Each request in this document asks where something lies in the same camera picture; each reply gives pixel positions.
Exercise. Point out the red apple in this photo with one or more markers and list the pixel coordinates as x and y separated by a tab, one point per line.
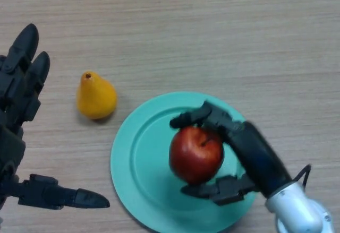
195	156

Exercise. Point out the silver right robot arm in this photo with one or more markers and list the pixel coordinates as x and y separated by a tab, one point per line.
300	211

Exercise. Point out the yellow pear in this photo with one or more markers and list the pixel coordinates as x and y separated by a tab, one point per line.
95	100

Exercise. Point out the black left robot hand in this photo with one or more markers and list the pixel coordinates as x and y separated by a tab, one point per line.
13	108

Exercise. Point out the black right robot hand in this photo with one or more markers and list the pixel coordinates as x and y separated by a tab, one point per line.
255	153

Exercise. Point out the green round plate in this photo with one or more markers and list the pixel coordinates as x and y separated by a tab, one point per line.
146	164

